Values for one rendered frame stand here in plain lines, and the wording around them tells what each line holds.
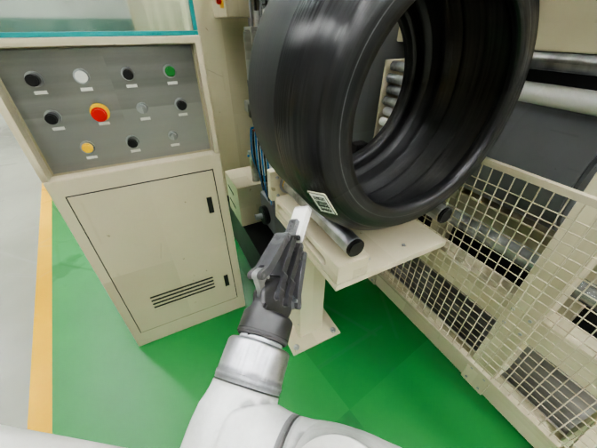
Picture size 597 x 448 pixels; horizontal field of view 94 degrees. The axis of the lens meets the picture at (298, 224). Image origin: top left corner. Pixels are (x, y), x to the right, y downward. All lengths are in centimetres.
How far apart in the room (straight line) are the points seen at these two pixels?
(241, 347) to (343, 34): 42
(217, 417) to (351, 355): 117
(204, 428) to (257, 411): 6
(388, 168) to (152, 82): 79
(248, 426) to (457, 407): 125
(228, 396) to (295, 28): 48
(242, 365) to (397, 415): 111
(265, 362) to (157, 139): 91
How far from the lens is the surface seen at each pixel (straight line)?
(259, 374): 39
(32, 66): 112
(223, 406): 39
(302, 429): 37
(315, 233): 72
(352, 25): 44
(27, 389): 185
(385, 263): 75
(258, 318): 40
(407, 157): 91
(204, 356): 155
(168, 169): 113
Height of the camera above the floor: 130
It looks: 36 degrees down
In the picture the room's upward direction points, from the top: straight up
